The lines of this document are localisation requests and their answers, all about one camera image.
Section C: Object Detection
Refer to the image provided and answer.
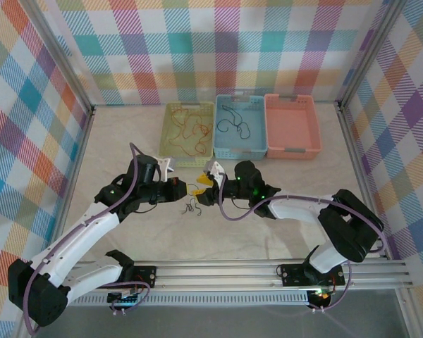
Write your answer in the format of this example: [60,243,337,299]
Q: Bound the orange cable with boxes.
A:
[167,108,214,156]

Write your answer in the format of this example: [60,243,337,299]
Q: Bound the black cable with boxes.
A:
[216,104,251,139]

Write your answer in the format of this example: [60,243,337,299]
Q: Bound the light blue perforated plastic basket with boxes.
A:
[213,94,269,160]

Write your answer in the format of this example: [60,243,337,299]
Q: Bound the pale yellow perforated plastic basket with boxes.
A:
[159,101,215,169]

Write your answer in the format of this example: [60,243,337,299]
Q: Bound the pink perforated plastic basket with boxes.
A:
[263,93,324,161]

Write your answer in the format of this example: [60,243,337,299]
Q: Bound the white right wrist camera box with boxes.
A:
[203,161,227,184]

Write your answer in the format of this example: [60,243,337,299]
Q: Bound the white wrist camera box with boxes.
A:
[203,161,227,184]
[157,156,177,175]

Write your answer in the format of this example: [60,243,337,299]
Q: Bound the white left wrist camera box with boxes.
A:
[157,156,177,175]

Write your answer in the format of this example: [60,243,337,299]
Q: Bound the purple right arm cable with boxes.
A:
[218,175,387,314]

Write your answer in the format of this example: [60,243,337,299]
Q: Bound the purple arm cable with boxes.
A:
[218,175,387,314]
[24,142,152,335]

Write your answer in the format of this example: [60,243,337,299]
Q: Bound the aluminium frame side beam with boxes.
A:
[336,101,423,338]
[16,105,96,338]

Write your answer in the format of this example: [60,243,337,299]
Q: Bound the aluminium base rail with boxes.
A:
[70,259,410,308]

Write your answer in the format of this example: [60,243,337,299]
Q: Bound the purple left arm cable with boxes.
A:
[24,142,152,335]

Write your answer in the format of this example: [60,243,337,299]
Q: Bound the aluminium frame post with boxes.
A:
[336,0,406,106]
[23,0,96,113]

